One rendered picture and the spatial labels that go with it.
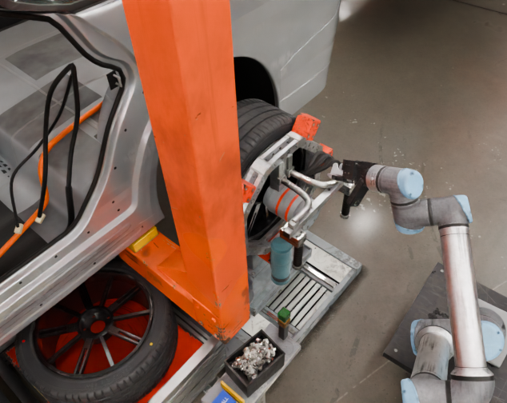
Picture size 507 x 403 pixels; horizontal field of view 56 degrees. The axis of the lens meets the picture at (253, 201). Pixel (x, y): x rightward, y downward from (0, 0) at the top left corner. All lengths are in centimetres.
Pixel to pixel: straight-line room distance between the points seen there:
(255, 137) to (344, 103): 222
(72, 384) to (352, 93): 300
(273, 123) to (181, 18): 95
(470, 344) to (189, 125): 101
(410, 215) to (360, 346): 117
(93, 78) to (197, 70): 147
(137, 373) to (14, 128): 119
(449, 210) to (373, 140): 211
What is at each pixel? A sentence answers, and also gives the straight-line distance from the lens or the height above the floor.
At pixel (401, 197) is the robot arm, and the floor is 122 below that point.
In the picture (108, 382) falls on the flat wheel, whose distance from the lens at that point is 207.
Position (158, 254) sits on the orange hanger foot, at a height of 68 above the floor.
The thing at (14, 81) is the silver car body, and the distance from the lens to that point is 267.
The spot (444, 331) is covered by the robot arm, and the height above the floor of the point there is 58.
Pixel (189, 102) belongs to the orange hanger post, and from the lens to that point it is 108.
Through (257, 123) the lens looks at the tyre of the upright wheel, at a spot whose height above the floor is 118.
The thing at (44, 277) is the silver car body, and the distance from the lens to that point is 189.
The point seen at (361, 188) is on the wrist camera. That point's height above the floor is 114.
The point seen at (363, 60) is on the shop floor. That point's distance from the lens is 451.
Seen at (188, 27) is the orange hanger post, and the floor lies 188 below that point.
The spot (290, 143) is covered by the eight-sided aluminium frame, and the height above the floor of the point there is 112.
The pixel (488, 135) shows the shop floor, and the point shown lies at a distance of 395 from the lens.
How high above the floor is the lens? 235
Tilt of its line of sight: 48 degrees down
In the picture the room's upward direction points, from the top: 2 degrees counter-clockwise
